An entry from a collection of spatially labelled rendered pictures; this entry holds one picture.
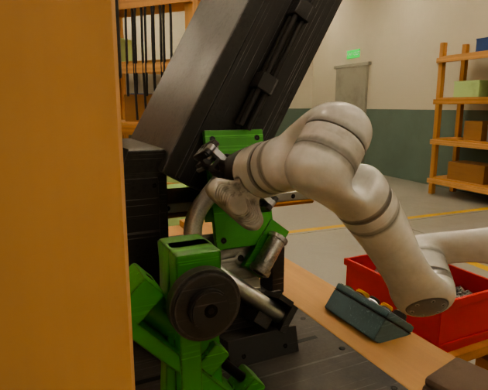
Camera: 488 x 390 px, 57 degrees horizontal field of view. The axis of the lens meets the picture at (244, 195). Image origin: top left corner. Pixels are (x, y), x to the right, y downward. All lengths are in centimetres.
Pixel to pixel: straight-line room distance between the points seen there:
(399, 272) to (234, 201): 23
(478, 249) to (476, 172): 621
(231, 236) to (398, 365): 35
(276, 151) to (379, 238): 16
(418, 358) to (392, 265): 28
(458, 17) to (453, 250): 741
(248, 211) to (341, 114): 20
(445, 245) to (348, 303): 27
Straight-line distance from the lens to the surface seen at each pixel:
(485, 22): 772
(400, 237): 57
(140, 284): 46
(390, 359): 84
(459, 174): 712
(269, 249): 78
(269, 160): 52
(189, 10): 343
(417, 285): 65
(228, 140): 81
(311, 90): 1128
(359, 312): 90
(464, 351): 112
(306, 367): 78
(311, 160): 44
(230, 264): 81
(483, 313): 115
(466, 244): 73
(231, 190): 59
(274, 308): 80
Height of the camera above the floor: 131
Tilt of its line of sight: 11 degrees down
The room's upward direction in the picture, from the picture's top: straight up
